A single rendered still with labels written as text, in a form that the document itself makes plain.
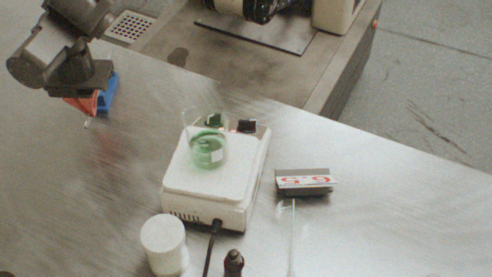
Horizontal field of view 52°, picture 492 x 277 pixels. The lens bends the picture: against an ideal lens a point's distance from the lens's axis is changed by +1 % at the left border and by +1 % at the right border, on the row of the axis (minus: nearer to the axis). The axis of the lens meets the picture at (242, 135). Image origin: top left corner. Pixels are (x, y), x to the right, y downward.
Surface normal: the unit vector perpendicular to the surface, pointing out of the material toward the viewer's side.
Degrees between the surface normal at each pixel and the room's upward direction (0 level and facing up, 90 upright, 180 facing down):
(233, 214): 90
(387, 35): 0
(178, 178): 0
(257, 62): 0
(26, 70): 90
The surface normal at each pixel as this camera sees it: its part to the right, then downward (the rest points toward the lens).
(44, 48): 0.56, -0.31
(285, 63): -0.01, -0.65
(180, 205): -0.22, 0.74
